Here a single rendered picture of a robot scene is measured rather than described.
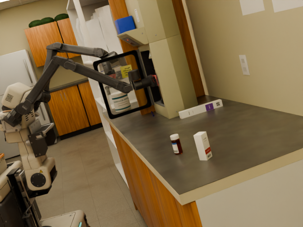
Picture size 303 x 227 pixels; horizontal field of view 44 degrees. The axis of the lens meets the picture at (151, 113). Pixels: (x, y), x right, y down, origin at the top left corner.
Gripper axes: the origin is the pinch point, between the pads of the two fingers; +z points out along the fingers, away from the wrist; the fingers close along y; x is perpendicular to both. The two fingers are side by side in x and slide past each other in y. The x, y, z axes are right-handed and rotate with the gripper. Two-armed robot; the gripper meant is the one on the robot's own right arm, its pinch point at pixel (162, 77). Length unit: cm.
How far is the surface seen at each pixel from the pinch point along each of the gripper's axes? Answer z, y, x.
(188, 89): 11.9, -6.6, 11.5
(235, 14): 36, -42, -26
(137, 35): -12.2, -14.4, -29.4
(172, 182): -36, -107, 24
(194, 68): 29.8, 22.5, 3.4
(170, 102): -3.4, -14.3, 14.0
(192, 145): -16, -76, 24
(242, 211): -18, -118, 38
